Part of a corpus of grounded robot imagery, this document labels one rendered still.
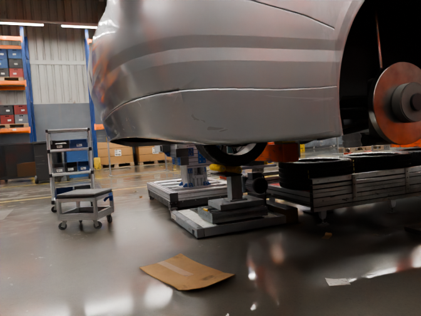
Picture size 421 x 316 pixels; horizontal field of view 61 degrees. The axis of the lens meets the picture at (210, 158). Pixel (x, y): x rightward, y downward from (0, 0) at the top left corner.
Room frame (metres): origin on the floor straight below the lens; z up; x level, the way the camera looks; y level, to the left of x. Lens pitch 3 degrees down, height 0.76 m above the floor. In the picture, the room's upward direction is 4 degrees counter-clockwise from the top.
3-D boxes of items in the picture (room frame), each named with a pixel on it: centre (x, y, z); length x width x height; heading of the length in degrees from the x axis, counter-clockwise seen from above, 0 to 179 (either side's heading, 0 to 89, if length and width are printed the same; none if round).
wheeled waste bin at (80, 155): (8.65, 3.27, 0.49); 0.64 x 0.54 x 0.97; 28
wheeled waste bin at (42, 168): (8.44, 3.84, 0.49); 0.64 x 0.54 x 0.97; 11
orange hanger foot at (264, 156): (3.30, -0.60, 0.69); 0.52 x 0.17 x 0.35; 20
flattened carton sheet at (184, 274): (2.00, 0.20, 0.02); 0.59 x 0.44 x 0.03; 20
